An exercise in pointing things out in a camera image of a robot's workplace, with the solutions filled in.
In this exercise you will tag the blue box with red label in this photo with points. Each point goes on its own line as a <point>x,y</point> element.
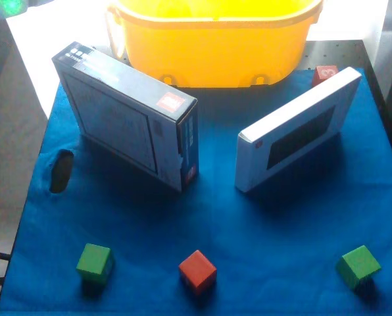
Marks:
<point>117,115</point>

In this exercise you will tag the blue cloth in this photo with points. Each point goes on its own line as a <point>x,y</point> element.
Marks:
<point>248,230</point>

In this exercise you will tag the yellow plastic bin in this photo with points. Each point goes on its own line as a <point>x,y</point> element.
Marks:
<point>215,56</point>

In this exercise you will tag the green cube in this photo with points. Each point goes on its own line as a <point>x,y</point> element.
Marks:
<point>357,266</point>
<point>94,263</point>

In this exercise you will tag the white rectangular block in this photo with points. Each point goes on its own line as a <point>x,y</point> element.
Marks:
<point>252,158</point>

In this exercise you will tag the red cube with number three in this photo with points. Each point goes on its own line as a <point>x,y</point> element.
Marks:
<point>324,74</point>

